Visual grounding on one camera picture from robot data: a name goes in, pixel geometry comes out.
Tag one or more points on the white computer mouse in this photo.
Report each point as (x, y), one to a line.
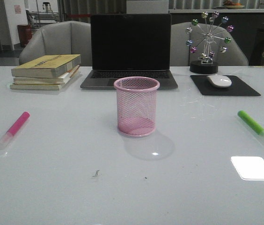
(219, 81)

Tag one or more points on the red bin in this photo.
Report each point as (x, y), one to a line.
(25, 34)

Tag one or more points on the pink mesh pen holder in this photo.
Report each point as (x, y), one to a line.
(136, 105)

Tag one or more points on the pink highlighter pen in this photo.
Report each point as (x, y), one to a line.
(12, 131)

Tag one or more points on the right grey armchair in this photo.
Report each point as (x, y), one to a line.
(181, 56)

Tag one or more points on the ferris wheel desk ornament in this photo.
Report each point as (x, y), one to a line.
(207, 36)

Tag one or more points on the top yellow book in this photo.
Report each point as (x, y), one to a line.
(48, 66)

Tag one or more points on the left grey armchair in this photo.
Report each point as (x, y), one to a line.
(69, 37)

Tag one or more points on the grey open laptop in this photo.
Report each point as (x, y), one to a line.
(125, 45)

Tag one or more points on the grey armchair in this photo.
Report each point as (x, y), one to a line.
(181, 56)
(69, 37)

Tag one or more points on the middle white book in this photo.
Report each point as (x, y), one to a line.
(59, 80)

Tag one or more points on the yellow book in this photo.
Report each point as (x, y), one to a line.
(37, 86)
(48, 66)

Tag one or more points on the bottom yellow book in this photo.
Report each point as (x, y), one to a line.
(37, 86)

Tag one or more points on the green highlighter pen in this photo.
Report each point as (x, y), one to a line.
(255, 126)

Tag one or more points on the fruit bowl on counter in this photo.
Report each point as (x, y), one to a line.
(229, 4)

